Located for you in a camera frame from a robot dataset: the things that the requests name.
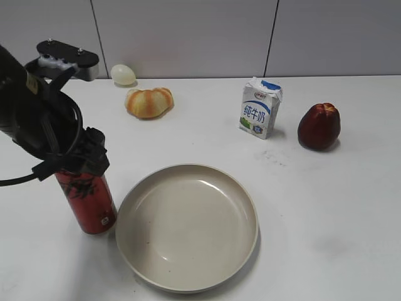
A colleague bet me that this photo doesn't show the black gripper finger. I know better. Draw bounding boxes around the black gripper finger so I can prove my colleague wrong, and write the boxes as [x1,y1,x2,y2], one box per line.
[73,127,110,176]

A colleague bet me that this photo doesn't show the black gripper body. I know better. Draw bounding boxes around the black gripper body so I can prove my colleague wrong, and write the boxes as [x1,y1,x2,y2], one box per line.
[1,47,82,160]

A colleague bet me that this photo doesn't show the red cola can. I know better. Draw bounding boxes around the red cola can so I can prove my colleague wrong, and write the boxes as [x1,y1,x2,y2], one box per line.
[55,171,117,235]

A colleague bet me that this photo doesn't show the beige round plate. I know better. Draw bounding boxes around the beige round plate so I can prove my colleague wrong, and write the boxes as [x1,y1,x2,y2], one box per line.
[115,164,259,293]

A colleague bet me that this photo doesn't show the orange striped bread bun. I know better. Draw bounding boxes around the orange striped bread bun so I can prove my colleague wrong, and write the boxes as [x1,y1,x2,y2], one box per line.
[125,87,174,119]

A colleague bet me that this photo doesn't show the white egg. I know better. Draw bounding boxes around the white egg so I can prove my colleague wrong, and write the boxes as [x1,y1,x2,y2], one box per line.
[110,64,136,85]

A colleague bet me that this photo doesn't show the white blue milk carton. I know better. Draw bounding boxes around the white blue milk carton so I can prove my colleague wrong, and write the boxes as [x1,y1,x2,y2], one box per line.
[239,77,283,140]

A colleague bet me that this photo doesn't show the dark red wax apple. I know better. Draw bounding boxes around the dark red wax apple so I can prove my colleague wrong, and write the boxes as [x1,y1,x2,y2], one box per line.
[297,103,341,151]

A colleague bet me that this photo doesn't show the black cable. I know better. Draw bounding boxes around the black cable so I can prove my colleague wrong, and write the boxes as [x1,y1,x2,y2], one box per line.
[0,70,85,188]

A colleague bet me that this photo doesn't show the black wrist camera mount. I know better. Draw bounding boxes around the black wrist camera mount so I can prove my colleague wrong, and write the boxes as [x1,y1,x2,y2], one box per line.
[25,39,100,82]

